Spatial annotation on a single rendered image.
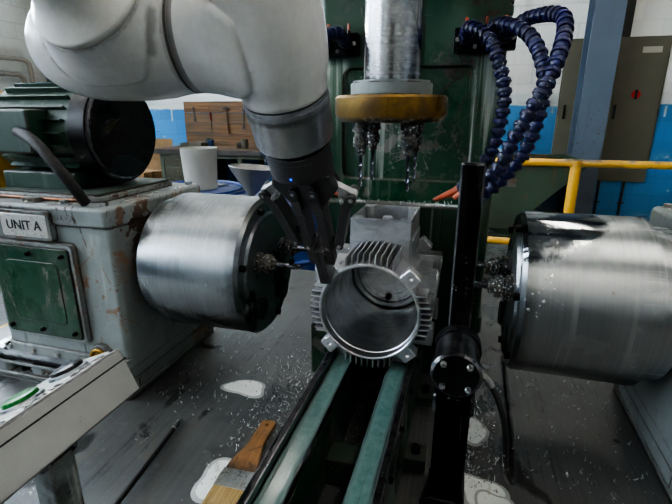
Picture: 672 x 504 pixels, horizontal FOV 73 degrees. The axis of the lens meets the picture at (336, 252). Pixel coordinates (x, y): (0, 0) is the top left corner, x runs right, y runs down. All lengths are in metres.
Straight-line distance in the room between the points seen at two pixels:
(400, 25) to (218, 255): 0.44
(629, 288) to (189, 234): 0.64
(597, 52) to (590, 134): 0.81
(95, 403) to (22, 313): 0.55
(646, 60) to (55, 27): 5.86
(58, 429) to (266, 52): 0.37
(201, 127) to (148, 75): 6.01
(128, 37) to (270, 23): 0.12
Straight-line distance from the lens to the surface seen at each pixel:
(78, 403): 0.49
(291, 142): 0.48
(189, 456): 0.80
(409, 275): 0.67
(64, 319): 0.96
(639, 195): 6.22
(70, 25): 0.47
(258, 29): 0.42
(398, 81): 0.71
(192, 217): 0.80
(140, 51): 0.47
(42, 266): 0.94
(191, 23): 0.45
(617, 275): 0.68
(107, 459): 0.84
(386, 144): 0.97
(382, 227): 0.74
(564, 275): 0.67
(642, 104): 6.07
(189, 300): 0.80
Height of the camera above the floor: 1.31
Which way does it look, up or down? 17 degrees down
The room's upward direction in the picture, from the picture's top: straight up
